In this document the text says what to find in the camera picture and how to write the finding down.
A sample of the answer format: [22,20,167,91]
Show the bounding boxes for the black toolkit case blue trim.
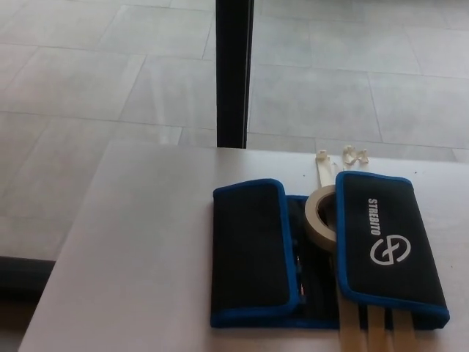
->
[209,171,451,329]

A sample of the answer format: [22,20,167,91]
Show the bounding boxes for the beige masking tape roll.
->
[304,185,338,254]

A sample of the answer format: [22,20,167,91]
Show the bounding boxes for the black vertical post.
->
[215,0,256,150]

